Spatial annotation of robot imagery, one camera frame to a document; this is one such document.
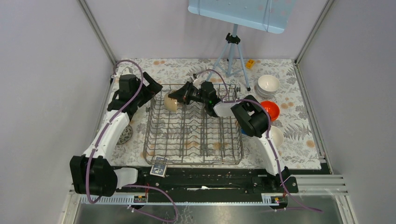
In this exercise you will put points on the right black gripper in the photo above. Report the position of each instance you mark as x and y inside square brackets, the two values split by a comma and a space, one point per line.
[183, 94]

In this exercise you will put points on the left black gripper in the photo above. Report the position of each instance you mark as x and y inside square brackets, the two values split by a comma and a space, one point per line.
[153, 87]

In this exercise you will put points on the beige patterned bowl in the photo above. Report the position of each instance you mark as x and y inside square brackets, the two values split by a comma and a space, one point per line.
[170, 103]
[277, 136]

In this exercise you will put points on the grey wire dish rack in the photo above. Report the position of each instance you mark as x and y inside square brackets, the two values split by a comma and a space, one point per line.
[189, 136]

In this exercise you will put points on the pink patterned bowl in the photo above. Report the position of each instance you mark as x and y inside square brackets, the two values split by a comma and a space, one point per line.
[125, 136]

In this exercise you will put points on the white ribbed bowl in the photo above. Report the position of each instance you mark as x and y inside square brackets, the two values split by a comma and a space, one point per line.
[264, 95]
[268, 84]

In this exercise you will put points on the orange bowl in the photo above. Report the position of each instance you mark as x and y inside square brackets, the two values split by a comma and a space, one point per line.
[272, 108]

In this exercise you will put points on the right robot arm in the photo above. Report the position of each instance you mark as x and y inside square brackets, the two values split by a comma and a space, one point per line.
[251, 116]

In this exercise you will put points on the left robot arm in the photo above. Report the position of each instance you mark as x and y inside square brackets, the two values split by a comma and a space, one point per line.
[92, 173]

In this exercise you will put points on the floral tablecloth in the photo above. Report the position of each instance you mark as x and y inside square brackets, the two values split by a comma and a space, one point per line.
[298, 150]

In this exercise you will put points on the light blue tripod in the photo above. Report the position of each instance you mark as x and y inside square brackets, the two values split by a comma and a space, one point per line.
[232, 44]

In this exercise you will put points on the orange toy block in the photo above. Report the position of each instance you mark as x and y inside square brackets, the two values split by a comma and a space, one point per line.
[250, 63]

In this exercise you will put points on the blue playing card box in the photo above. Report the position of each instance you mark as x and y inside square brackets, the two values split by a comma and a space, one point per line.
[159, 167]

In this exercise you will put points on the light blue board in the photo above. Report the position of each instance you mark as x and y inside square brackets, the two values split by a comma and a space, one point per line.
[265, 15]

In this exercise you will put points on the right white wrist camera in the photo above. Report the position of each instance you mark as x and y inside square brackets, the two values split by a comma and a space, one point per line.
[196, 83]

